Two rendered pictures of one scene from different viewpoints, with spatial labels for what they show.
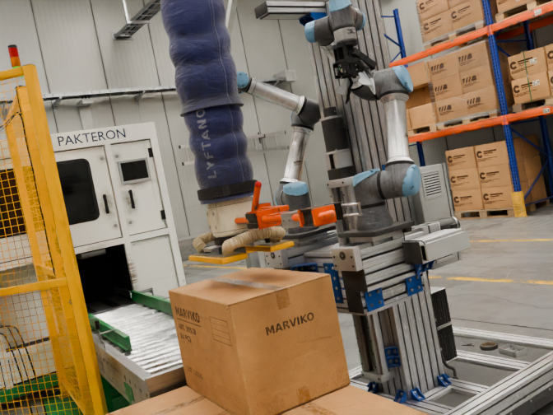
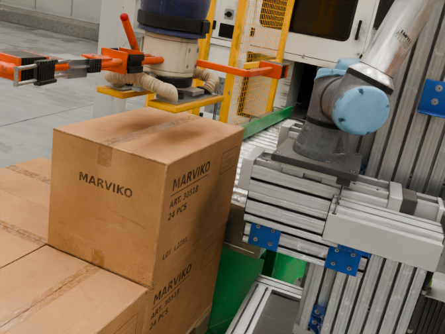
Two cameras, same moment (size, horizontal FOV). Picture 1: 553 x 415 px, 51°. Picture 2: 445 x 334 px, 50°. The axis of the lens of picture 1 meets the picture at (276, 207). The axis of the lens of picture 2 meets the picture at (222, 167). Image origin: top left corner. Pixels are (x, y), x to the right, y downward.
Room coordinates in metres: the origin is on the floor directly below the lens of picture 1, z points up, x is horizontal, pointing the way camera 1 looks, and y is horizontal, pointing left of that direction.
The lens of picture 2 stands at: (1.34, -1.17, 1.37)
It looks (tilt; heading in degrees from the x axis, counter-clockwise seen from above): 19 degrees down; 50
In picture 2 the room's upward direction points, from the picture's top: 10 degrees clockwise
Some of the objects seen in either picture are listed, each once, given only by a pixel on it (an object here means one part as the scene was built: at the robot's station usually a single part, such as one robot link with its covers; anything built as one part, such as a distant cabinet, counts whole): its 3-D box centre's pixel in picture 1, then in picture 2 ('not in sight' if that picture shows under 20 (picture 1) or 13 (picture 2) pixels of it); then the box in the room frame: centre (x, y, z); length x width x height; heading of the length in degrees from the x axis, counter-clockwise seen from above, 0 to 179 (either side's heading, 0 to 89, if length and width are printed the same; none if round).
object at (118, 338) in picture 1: (90, 325); (255, 122); (3.70, 1.32, 0.60); 1.60 x 0.10 x 0.09; 29
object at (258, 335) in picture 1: (253, 333); (153, 181); (2.18, 0.18, 0.74); 0.60 x 0.40 x 0.40; 29
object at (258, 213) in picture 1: (263, 218); (122, 60); (1.95, 0.05, 1.18); 0.10 x 0.08 x 0.06; 118
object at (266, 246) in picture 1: (260, 241); (189, 96); (2.22, 0.08, 1.08); 0.34 x 0.10 x 0.05; 28
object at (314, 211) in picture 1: (317, 216); (21, 65); (1.64, -0.11, 1.18); 0.08 x 0.07 x 0.05; 28
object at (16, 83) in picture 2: (324, 212); (63, 70); (1.72, -0.14, 1.18); 0.31 x 0.03 x 0.05; 41
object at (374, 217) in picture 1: (373, 215); (324, 136); (2.35, -0.38, 1.09); 0.15 x 0.15 x 0.10
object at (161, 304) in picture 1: (169, 303); not in sight; (3.96, 0.85, 0.60); 1.60 x 0.10 x 0.09; 29
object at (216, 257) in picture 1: (216, 253); (140, 83); (2.13, 0.25, 1.08); 0.34 x 0.10 x 0.05; 28
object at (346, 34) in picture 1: (346, 36); not in sight; (2.02, -0.34, 1.74); 0.08 x 0.08 x 0.05
